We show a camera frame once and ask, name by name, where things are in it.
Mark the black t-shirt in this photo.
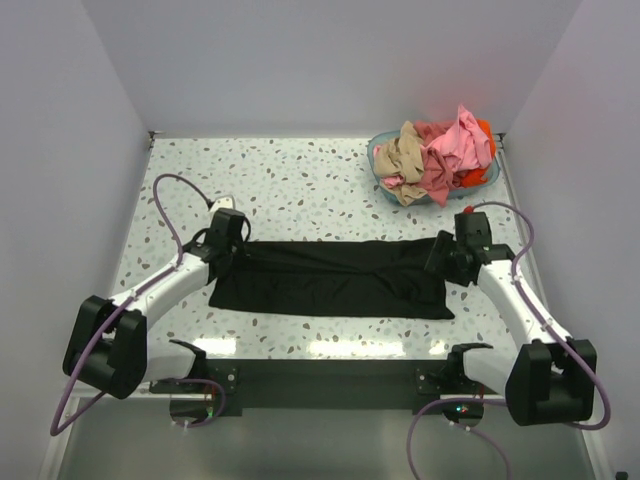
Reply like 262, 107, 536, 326
209, 238, 454, 320

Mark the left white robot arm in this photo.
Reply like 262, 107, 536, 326
62, 208, 250, 399

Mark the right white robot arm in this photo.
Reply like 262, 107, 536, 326
425, 210, 597, 426

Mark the orange t-shirt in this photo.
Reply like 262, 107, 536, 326
456, 113, 496, 188

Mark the light pink t-shirt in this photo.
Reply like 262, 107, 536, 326
381, 175, 405, 189

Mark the beige t-shirt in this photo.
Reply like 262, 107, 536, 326
373, 121, 427, 207

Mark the teal plastic laundry basket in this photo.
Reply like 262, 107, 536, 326
367, 123, 500, 206

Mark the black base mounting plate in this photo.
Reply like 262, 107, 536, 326
151, 359, 490, 416

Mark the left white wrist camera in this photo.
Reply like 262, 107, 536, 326
209, 195, 236, 212

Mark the aluminium frame rail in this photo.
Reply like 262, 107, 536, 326
39, 299, 616, 480

